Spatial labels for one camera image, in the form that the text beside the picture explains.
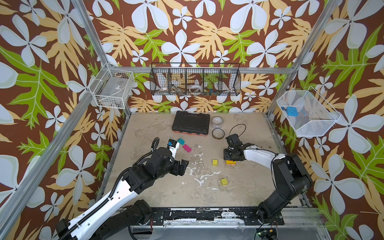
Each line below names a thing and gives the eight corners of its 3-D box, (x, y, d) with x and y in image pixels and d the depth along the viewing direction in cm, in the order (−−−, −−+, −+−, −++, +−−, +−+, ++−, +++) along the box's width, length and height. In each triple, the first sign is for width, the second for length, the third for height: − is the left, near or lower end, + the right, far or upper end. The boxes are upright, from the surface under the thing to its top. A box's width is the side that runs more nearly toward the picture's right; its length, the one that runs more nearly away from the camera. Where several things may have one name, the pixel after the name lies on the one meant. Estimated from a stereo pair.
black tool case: (171, 133, 109) (170, 128, 105) (177, 114, 121) (176, 110, 117) (207, 137, 107) (208, 133, 103) (209, 118, 119) (210, 114, 115)
